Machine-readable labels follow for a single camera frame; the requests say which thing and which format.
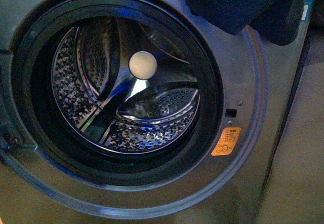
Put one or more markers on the dark blue clothing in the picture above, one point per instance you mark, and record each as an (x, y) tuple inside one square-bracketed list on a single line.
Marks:
[(277, 20)]

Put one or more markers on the steel washing machine drum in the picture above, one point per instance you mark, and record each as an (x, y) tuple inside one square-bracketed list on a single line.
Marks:
[(125, 87)]

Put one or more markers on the grey front-load washing machine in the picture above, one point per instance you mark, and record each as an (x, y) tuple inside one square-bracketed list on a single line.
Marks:
[(257, 78)]

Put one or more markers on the black door latch slot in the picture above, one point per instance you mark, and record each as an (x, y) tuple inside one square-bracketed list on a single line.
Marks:
[(231, 113)]

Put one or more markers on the orange warning sticker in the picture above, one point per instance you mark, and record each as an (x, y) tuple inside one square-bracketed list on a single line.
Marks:
[(227, 141)]

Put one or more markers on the black rubber door gasket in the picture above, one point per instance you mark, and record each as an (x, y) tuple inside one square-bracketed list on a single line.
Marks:
[(58, 143)]

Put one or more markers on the grey door hinge bracket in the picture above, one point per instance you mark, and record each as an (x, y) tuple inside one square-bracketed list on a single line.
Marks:
[(16, 139)]

